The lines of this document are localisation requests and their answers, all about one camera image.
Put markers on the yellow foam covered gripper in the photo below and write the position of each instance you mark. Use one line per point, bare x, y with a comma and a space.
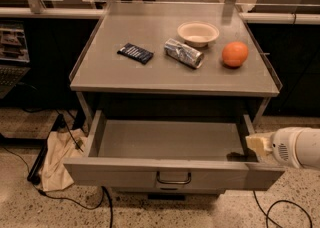
284, 146

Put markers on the grey top drawer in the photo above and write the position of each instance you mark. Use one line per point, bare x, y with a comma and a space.
169, 157

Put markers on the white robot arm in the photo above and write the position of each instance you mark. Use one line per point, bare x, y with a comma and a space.
297, 147

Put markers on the grey metal drawer cabinet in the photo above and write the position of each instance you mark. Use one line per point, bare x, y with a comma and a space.
165, 89

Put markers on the orange fruit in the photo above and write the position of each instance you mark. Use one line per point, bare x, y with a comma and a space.
234, 54

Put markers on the white paper bowl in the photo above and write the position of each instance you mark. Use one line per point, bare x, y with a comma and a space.
197, 33

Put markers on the silver crushed can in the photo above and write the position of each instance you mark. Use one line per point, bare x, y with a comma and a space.
184, 53

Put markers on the dark blue snack bar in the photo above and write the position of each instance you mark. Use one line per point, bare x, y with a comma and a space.
136, 53

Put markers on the beige cloth bag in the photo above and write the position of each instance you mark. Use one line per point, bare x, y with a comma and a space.
54, 175

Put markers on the laptop computer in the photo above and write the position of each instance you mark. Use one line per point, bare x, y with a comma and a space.
14, 55

